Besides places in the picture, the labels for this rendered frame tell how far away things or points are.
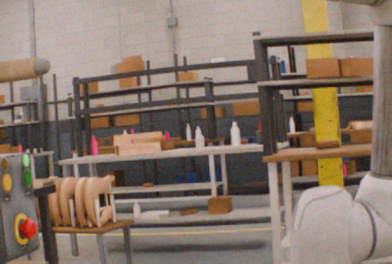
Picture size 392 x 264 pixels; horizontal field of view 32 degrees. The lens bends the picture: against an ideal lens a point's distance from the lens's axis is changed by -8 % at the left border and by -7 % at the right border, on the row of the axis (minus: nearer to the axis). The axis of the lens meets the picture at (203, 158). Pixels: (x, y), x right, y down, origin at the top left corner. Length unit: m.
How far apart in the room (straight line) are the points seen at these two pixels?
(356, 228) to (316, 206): 0.12
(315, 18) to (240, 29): 4.46
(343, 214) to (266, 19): 10.58
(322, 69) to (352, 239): 2.84
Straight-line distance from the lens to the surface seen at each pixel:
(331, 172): 7.80
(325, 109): 7.77
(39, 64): 1.00
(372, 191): 1.71
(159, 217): 6.37
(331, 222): 1.60
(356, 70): 4.37
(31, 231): 1.33
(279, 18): 12.09
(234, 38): 12.17
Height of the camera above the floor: 1.15
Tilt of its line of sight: 3 degrees down
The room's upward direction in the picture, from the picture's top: 5 degrees counter-clockwise
